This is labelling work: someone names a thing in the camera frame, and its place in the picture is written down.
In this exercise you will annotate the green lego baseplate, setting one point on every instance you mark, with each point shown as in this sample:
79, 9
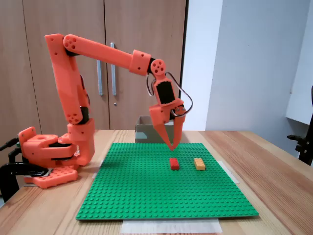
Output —
159, 191

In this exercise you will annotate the small masking tape pieces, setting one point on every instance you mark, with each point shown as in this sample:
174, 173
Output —
94, 176

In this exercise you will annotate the short masking tape strip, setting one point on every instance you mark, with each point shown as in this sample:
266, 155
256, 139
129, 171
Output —
231, 173

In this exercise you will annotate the wooden cabinet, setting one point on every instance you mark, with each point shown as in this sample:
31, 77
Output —
146, 29

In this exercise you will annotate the black stand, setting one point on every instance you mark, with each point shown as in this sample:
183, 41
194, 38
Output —
305, 147

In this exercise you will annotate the yellow lego block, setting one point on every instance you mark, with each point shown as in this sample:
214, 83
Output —
199, 164

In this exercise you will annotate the cardboard box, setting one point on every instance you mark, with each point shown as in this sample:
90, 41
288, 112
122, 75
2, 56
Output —
151, 138

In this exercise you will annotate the white board panel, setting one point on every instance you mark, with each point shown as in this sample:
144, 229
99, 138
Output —
303, 73

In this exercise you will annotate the red lego block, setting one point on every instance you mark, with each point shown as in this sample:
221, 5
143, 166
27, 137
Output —
174, 163

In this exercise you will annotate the black table clamp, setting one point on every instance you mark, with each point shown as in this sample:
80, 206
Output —
14, 169

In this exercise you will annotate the long masking tape strip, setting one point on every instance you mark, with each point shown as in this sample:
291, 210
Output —
171, 226

